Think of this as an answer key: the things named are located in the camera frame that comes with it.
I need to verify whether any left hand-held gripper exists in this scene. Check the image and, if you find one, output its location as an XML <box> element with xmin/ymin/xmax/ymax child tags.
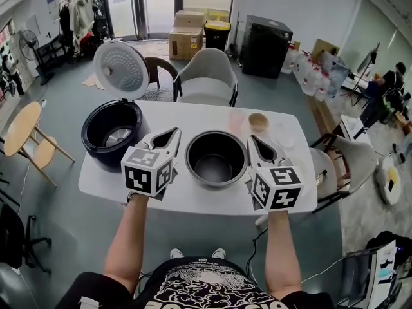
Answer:
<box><xmin>121</xmin><ymin>127</ymin><xmax>182</xmax><ymax>201</ymax></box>

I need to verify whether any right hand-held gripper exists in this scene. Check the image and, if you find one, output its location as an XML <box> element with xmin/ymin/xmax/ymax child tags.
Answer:
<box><xmin>245</xmin><ymin>135</ymin><xmax>304</xmax><ymax>211</ymax></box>

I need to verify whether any black pot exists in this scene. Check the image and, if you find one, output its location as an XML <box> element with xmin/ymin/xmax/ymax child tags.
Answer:
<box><xmin>185</xmin><ymin>131</ymin><xmax>249</xmax><ymax>188</ymax></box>

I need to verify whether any person's right forearm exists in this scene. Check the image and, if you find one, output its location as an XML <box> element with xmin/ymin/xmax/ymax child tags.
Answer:
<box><xmin>263</xmin><ymin>209</ymin><xmax>303</xmax><ymax>301</ymax></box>

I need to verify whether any person's left forearm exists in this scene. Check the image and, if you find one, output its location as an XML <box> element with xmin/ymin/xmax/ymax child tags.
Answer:
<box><xmin>103</xmin><ymin>194</ymin><xmax>149</xmax><ymax>294</ymax></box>

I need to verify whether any clear glass plate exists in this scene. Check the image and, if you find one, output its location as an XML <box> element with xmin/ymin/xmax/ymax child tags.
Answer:
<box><xmin>275</xmin><ymin>122</ymin><xmax>296</xmax><ymax>149</ymax></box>

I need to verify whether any beige bowl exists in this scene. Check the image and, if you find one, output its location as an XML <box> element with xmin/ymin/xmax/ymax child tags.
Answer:
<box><xmin>248</xmin><ymin>113</ymin><xmax>270</xmax><ymax>133</ymax></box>

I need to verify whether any pink plastic cup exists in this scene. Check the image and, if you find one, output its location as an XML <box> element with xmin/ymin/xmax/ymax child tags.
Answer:
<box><xmin>229</xmin><ymin>109</ymin><xmax>248</xmax><ymax>131</ymax></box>

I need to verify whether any dark rice cooker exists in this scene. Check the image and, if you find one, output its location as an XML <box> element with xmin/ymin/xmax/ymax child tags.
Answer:
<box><xmin>80</xmin><ymin>41</ymin><xmax>151</xmax><ymax>173</ymax></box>

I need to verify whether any dark wicker chair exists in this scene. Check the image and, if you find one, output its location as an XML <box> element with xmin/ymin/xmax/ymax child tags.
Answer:
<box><xmin>143</xmin><ymin>56</ymin><xmax>180</xmax><ymax>102</ymax></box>

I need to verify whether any grey upholstered chair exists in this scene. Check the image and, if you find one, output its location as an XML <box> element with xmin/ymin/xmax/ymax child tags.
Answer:
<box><xmin>173</xmin><ymin>47</ymin><xmax>239</xmax><ymax>108</ymax></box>
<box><xmin>308</xmin><ymin>133</ymin><xmax>377</xmax><ymax>214</ymax></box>

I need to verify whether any small white low table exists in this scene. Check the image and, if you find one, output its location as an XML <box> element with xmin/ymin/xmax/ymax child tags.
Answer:
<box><xmin>340</xmin><ymin>114</ymin><xmax>371</xmax><ymax>141</ymax></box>

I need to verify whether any cluster of clear water jugs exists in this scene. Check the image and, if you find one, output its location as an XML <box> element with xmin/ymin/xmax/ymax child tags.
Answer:
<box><xmin>283</xmin><ymin>43</ymin><xmax>350</xmax><ymax>102</ymax></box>

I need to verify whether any large cardboard box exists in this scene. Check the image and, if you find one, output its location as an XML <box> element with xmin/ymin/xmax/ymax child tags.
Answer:
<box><xmin>168</xmin><ymin>26</ymin><xmax>204</xmax><ymax>60</ymax></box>

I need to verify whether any large black cabinet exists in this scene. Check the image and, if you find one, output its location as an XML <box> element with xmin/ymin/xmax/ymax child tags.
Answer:
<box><xmin>241</xmin><ymin>14</ymin><xmax>294</xmax><ymax>79</ymax></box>

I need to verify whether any black bin yellow lid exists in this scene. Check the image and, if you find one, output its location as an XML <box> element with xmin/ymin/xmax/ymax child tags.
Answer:
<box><xmin>204</xmin><ymin>19</ymin><xmax>232</xmax><ymax>50</ymax></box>

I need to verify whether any white round cushion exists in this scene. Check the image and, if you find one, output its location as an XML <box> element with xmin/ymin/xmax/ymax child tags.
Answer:
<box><xmin>375</xmin><ymin>156</ymin><xmax>403</xmax><ymax>205</ymax></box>

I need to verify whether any small cardboard box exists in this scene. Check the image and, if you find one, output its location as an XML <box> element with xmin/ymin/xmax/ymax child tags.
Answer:
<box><xmin>174</xmin><ymin>10</ymin><xmax>207</xmax><ymax>28</ymax></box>

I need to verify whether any glass double door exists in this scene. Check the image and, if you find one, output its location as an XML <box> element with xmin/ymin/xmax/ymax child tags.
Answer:
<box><xmin>99</xmin><ymin>0</ymin><xmax>238</xmax><ymax>41</ymax></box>

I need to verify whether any round wooden side table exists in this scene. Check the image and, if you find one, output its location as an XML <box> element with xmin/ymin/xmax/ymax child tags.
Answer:
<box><xmin>3</xmin><ymin>101</ymin><xmax>76</xmax><ymax>186</ymax></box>

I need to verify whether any black low shelf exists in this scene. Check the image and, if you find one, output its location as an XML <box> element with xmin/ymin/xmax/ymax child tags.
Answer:
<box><xmin>35</xmin><ymin>33</ymin><xmax>70</xmax><ymax>77</ymax></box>

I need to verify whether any clothes rack with garments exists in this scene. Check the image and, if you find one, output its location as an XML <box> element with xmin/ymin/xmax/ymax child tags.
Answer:
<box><xmin>57</xmin><ymin>0</ymin><xmax>112</xmax><ymax>61</ymax></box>

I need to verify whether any black bag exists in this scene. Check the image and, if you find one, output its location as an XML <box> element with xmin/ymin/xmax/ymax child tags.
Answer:
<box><xmin>365</xmin><ymin>230</ymin><xmax>412</xmax><ymax>257</ymax></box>

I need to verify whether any person's black printed T-shirt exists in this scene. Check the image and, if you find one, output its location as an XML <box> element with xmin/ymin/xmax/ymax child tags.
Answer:
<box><xmin>54</xmin><ymin>257</ymin><xmax>335</xmax><ymax>309</ymax></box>

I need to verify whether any metal shelf trolley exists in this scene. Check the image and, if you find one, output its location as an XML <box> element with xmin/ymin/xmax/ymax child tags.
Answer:
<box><xmin>337</xmin><ymin>239</ymin><xmax>406</xmax><ymax>309</ymax></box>

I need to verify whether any black office chair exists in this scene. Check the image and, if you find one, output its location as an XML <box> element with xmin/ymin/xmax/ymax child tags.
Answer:
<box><xmin>0</xmin><ymin>204</ymin><xmax>52</xmax><ymax>275</ymax></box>

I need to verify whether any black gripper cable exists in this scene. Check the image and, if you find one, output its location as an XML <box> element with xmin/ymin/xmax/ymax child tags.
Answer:
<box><xmin>246</xmin><ymin>230</ymin><xmax>268</xmax><ymax>283</ymax></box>

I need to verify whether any black pedestal fan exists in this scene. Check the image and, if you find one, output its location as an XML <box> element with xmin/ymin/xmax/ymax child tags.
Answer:
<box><xmin>19</xmin><ymin>30</ymin><xmax>54</xmax><ymax>86</ymax></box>

